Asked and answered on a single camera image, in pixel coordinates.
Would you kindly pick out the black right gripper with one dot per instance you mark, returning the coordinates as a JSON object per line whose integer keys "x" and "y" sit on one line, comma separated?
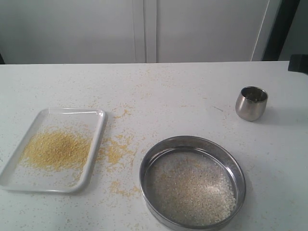
{"x": 298, "y": 63}

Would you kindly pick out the stainless steel cup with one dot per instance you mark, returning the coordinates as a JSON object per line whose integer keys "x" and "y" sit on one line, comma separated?
{"x": 251, "y": 103}

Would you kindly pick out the round steel mesh sieve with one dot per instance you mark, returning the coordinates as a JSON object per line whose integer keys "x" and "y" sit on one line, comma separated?
{"x": 196, "y": 148}

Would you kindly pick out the pile of sieved grains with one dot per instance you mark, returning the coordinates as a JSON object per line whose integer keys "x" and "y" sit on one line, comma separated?
{"x": 191, "y": 191}

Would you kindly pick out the white square tray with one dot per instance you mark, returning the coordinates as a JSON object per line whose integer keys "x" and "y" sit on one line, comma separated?
{"x": 88, "y": 122}

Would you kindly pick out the yellow fine grains on tray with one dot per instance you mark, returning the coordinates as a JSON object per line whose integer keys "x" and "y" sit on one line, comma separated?
{"x": 56, "y": 150}

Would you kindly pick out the white cabinet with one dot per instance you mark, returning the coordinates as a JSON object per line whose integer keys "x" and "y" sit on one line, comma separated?
{"x": 134, "y": 31}

